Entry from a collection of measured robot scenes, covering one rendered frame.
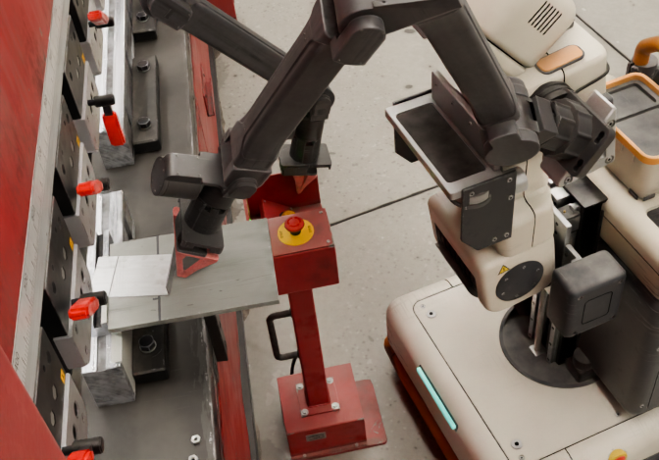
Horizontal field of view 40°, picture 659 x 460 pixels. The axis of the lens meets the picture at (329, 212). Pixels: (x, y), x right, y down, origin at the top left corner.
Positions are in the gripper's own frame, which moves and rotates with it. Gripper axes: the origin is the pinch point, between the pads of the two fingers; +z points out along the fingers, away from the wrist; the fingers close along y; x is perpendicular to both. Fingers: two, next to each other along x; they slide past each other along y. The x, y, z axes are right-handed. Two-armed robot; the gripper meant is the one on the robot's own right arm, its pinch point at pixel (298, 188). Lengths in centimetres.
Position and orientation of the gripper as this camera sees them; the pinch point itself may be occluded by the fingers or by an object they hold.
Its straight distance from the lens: 183.9
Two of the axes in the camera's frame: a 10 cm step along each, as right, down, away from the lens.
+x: 2.0, 6.9, -6.9
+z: -1.4, 7.2, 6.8
